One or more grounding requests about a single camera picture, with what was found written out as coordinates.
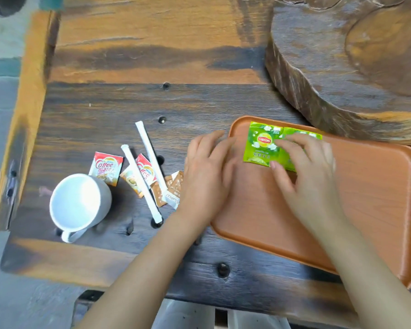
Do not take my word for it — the red white creamer packet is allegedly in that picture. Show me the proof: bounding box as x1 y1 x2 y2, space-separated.
136 153 158 189
88 151 124 187

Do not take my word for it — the brown sugar packet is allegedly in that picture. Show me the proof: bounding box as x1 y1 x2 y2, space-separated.
150 181 168 208
164 170 185 210

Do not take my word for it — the person's right forearm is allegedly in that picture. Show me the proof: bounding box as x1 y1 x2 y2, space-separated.
306 217 411 329

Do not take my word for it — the green tea bag packet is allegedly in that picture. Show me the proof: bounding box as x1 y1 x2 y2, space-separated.
282 127 323 172
243 122 285 168

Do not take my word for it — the tan yellow sachet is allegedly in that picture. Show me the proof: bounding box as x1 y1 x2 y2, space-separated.
119 164 145 199

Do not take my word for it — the white ceramic mug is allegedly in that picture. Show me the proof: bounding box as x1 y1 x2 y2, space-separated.
49 173 113 244

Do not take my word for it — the large carved wooden slab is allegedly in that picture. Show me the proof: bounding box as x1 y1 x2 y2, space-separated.
264 0 411 148

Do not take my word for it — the orange plastic tray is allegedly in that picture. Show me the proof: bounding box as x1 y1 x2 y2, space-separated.
211 116 411 290

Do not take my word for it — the person's left hand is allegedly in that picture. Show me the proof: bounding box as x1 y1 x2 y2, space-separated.
176 130 239 225

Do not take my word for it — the person's left forearm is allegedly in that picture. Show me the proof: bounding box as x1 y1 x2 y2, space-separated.
74 210 213 329

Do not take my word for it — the person's right hand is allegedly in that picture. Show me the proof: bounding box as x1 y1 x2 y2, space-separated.
269 133 350 241

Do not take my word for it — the white paper stick sachet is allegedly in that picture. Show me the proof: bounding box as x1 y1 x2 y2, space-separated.
120 144 164 226
134 121 169 195

